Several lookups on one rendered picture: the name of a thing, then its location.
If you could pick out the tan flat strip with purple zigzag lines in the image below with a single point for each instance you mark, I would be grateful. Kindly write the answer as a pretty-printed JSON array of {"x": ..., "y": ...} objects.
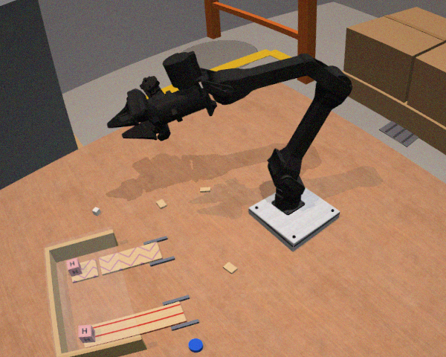
[{"x": 140, "y": 255}]

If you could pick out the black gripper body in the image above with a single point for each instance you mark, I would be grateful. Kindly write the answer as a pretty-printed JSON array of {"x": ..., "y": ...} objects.
[{"x": 159, "y": 113}]

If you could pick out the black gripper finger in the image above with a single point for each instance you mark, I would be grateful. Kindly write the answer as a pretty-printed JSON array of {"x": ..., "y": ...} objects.
[
  {"x": 144, "y": 130},
  {"x": 123, "y": 118}
]

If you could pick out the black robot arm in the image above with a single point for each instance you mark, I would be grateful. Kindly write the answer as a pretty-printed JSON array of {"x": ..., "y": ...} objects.
[{"x": 230, "y": 85}]

